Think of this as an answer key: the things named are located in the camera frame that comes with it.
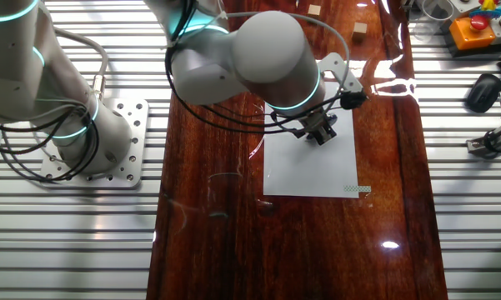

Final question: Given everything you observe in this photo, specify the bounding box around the orange emergency stop box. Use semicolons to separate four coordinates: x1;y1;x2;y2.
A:
448;15;497;52

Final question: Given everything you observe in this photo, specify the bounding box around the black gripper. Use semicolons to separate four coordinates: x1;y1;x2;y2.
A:
293;108;339;147

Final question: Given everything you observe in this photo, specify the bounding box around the white paper sheet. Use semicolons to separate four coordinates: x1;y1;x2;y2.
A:
262;81;360;199

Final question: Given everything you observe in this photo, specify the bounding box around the yellow and blue toy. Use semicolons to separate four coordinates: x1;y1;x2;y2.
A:
468;0;501;20

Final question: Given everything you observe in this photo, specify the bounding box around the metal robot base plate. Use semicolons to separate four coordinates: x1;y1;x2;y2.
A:
38;97;150;191

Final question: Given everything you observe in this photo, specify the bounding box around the clear plastic cup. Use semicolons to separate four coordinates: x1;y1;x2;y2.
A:
414;0;456;26

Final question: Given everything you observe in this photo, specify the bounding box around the black base cable bundle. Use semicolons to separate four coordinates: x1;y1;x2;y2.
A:
0;93;102;183

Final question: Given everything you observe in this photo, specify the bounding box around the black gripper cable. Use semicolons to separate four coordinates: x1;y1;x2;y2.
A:
164;0;368;135

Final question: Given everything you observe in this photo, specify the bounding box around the black computer mouse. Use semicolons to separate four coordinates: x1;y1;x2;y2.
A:
465;73;501;114

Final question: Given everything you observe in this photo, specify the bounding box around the grey base cable with connector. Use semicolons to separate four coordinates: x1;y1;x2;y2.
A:
52;26;109;101

